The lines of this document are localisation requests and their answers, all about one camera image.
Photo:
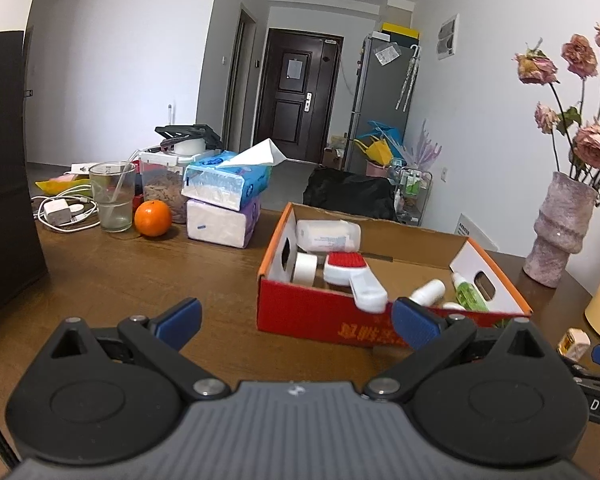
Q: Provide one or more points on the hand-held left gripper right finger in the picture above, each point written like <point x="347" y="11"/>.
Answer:
<point x="417" y="327"/>

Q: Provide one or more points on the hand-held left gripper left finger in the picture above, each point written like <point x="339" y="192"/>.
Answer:
<point x="180" y="324"/>

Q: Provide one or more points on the beige power plug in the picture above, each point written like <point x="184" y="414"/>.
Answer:
<point x="575" y="341"/>

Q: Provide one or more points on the white spray bottle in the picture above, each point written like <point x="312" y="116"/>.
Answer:
<point x="427" y="292"/>

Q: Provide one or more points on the green spray bottle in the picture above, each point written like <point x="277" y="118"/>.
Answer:
<point x="467" y="292"/>

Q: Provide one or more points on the red and white brush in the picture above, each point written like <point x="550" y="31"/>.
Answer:
<point x="347" y="270"/>

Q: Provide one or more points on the red cardboard box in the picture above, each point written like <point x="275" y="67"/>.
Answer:
<point x="320" y="312"/>

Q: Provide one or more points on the white tape roll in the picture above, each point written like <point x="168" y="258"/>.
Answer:
<point x="305" y="268"/>

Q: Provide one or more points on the translucent white case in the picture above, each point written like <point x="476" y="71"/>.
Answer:
<point x="327" y="236"/>

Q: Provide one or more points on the white tissue pack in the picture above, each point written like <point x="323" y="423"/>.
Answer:
<point x="217" y="225"/>

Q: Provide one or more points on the orange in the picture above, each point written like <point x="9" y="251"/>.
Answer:
<point x="153" y="218"/>

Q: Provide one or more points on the clear drinking glass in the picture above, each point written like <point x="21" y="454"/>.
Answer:
<point x="111" y="210"/>

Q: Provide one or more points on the pink stone vase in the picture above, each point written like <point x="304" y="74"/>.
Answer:
<point x="560" y="230"/>

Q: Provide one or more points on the white rolling cart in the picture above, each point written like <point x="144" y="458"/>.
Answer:
<point x="415" y="190"/>

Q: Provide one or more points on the clear food container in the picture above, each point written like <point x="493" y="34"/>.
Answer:
<point x="162" y="185"/>

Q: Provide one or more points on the blue tissue pack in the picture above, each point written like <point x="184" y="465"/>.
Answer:
<point x="220" y="185"/>

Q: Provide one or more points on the clear drinking straw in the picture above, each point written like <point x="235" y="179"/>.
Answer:
<point x="122" y="182"/>

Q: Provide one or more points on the pink bucket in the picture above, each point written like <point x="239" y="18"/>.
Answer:
<point x="377" y="170"/>

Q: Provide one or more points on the white charger brick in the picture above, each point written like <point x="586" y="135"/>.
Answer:
<point x="56" y="211"/>

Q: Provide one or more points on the white round appliance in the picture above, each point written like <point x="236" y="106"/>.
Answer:
<point x="189" y="146"/>

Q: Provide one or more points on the yellow bag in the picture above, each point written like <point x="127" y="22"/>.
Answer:
<point x="377" y="152"/>

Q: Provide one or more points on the purple dried flowers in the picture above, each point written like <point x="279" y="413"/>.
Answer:
<point x="422" y="147"/>

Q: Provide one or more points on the yellow packet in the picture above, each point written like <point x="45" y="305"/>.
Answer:
<point x="55" y="186"/>

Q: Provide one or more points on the brown cardboard carton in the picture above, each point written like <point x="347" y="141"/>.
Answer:
<point x="336" y="155"/>

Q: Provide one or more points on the black folding stand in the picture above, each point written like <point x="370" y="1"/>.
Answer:
<point x="190" y="132"/>

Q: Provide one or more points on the blue bag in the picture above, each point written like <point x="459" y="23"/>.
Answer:
<point x="387" y="132"/>

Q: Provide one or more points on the white stick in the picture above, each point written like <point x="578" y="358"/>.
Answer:
<point x="170" y="116"/>

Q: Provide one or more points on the dried pink roses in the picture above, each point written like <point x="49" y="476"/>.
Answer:
<point x="592" y="142"/>

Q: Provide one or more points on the grey refrigerator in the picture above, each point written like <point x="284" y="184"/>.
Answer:
<point x="380" y="95"/>

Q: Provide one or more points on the dark side door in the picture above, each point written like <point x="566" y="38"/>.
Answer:
<point x="237" y="85"/>

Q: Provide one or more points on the dark brown entrance door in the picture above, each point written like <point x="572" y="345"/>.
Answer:
<point x="295" y="105"/>

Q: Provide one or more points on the clear folded umbrella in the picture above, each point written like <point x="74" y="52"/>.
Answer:
<point x="407" y="80"/>

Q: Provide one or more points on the clear plastic bag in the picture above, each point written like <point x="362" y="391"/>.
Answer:
<point x="387" y="54"/>

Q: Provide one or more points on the yellow box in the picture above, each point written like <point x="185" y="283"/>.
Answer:
<point x="402" y="30"/>

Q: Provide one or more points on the white wall panel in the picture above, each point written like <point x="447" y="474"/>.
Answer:
<point x="448" y="37"/>

